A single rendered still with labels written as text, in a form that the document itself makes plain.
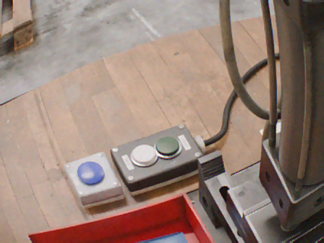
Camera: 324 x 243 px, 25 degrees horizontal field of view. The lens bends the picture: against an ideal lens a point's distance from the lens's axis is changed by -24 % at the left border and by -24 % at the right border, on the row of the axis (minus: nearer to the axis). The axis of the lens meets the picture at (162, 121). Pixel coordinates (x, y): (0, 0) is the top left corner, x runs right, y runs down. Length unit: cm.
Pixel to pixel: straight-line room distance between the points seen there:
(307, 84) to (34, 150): 74
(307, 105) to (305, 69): 4
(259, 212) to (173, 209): 34
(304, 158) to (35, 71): 214
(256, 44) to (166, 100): 20
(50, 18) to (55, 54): 25
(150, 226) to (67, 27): 182
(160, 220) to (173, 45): 35
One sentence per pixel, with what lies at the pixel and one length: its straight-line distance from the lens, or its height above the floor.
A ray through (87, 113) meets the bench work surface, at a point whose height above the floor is 90.
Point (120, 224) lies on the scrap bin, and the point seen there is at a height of 94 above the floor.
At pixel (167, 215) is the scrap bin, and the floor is 93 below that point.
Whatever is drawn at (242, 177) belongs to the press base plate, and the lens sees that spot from 117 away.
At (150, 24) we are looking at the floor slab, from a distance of 279.
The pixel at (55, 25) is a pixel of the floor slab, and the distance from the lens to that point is 290.
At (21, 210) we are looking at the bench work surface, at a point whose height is 90.
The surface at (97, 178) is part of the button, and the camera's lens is 114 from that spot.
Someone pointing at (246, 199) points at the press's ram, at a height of 114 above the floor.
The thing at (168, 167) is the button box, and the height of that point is 93.
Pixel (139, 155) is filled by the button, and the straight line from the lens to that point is 116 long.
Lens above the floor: 181
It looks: 47 degrees down
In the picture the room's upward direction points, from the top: 6 degrees counter-clockwise
